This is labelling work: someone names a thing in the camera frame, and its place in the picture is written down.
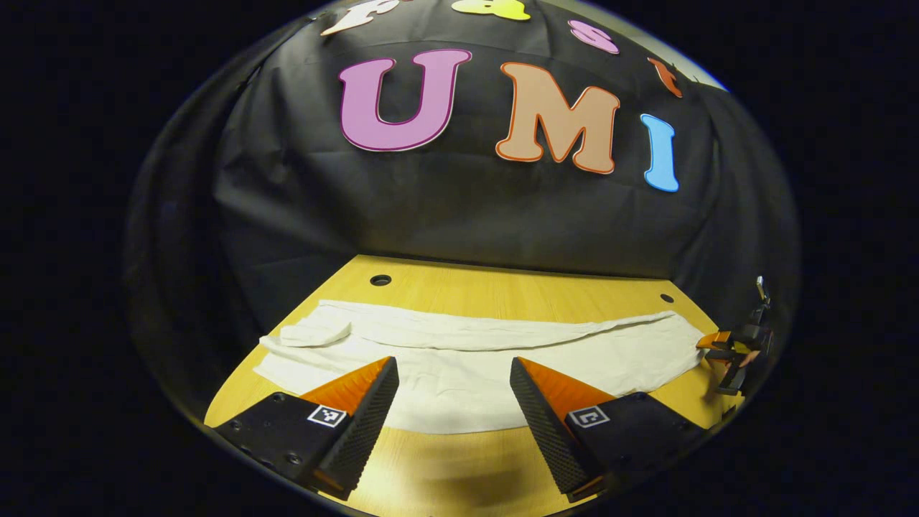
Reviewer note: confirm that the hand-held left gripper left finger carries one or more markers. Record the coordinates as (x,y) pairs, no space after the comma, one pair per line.
(366,431)

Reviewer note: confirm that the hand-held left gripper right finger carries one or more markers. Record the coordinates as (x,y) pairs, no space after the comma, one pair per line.
(546,431)

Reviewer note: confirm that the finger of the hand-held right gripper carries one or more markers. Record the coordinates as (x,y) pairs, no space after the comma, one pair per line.
(714,339)

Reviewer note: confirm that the black backdrop cloth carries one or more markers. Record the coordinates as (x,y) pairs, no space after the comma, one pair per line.
(445,215)

